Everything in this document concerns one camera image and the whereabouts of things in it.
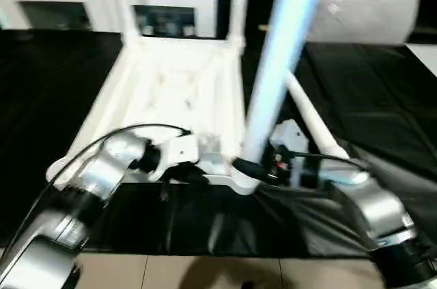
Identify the black work mat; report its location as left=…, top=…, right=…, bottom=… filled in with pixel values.
left=0, top=28, right=437, bottom=259

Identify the white plastic table top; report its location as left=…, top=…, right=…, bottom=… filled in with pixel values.
left=45, top=33, right=262, bottom=196

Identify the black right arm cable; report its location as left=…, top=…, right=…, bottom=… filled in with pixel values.
left=290, top=152, right=369, bottom=171

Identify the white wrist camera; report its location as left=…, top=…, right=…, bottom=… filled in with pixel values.
left=150, top=135, right=200, bottom=182
left=270, top=120, right=309, bottom=156

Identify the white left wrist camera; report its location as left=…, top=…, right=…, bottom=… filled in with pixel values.
left=150, top=135, right=200, bottom=182

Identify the grey cushion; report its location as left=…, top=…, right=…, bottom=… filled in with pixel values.
left=307, top=0, right=422, bottom=45

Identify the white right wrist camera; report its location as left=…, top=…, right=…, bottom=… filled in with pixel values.
left=270, top=120, right=309, bottom=156

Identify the white flat sheet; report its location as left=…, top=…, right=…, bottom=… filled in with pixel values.
left=406, top=43, right=437, bottom=74

